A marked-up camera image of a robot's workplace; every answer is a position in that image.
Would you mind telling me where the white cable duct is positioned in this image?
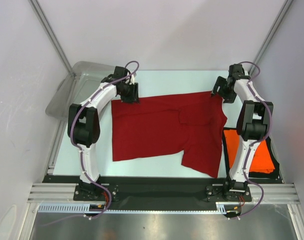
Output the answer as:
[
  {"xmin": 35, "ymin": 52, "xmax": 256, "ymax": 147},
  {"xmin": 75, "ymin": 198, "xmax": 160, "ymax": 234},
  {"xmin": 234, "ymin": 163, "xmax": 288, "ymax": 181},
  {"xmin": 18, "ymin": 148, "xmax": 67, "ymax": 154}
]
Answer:
[{"xmin": 38, "ymin": 203, "xmax": 239, "ymax": 215}]

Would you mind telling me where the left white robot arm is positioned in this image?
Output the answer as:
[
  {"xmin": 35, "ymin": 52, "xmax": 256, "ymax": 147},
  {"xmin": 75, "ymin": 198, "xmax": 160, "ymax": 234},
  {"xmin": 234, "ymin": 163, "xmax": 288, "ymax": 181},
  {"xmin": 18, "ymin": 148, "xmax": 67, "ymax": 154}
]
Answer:
[{"xmin": 67, "ymin": 66, "xmax": 139, "ymax": 201}]

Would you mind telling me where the clear plastic bin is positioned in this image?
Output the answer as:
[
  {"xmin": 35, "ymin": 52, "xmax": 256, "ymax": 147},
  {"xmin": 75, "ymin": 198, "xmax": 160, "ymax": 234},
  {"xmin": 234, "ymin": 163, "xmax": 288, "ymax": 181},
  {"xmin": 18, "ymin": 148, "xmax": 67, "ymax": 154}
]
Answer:
[{"xmin": 45, "ymin": 61, "xmax": 114, "ymax": 122}]

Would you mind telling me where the orange folded t shirt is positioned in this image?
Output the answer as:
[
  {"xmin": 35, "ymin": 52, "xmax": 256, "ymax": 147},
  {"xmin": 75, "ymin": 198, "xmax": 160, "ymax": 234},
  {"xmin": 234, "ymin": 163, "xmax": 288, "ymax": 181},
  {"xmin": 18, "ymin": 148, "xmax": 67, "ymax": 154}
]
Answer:
[{"xmin": 223, "ymin": 128, "xmax": 276, "ymax": 174}]

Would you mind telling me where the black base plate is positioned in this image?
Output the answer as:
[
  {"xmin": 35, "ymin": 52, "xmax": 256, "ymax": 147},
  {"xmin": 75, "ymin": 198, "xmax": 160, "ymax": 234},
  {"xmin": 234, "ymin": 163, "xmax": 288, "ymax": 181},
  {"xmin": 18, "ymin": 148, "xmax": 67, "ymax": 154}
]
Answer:
[{"xmin": 41, "ymin": 174, "xmax": 285, "ymax": 212}]

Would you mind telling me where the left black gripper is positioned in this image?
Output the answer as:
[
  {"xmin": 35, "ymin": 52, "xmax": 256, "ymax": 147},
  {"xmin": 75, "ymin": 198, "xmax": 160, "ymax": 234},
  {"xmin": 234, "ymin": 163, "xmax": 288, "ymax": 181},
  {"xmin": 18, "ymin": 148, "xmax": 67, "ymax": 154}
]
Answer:
[{"xmin": 118, "ymin": 82, "xmax": 139, "ymax": 105}]

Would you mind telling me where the red t shirt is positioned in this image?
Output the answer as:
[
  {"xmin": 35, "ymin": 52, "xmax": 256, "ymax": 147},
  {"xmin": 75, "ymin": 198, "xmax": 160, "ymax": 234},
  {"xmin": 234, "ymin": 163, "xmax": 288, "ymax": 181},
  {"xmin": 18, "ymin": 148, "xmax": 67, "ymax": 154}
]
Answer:
[{"xmin": 111, "ymin": 91, "xmax": 227, "ymax": 178}]

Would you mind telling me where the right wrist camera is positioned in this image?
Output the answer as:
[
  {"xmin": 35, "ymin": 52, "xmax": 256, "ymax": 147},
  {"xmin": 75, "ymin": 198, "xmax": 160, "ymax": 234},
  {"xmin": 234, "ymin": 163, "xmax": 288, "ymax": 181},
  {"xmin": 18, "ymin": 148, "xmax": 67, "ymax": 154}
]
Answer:
[{"xmin": 229, "ymin": 63, "xmax": 247, "ymax": 79}]

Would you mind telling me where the aluminium frame rail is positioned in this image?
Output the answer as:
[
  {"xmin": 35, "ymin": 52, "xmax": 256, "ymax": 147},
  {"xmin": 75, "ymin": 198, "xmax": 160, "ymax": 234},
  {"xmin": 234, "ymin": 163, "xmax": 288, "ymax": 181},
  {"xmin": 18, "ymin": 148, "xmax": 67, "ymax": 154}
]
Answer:
[{"xmin": 28, "ymin": 183, "xmax": 301, "ymax": 205}]

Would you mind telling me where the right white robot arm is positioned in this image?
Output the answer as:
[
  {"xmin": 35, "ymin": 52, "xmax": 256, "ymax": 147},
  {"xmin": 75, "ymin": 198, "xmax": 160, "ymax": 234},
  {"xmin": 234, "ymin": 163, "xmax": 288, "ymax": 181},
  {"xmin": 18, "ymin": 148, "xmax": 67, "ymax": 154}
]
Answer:
[{"xmin": 211, "ymin": 73, "xmax": 274, "ymax": 201}]

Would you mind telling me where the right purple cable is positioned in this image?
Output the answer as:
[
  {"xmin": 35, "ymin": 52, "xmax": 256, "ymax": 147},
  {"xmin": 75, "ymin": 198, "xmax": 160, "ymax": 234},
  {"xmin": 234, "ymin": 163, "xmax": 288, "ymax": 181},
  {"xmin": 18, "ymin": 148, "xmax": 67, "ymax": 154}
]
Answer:
[{"xmin": 226, "ymin": 60, "xmax": 273, "ymax": 221}]

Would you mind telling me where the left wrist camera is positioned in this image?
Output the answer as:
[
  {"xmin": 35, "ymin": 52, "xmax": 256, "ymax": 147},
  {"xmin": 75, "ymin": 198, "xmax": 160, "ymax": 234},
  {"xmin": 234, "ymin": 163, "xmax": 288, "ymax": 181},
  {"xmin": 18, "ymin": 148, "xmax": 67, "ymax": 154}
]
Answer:
[{"xmin": 113, "ymin": 66, "xmax": 136, "ymax": 85}]

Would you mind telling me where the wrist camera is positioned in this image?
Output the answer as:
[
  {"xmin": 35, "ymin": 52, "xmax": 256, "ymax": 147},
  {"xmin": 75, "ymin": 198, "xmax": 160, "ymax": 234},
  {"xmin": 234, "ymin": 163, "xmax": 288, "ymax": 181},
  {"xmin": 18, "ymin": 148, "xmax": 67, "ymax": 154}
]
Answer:
[
  {"xmin": 229, "ymin": 63, "xmax": 247, "ymax": 79},
  {"xmin": 113, "ymin": 66, "xmax": 136, "ymax": 85}
]

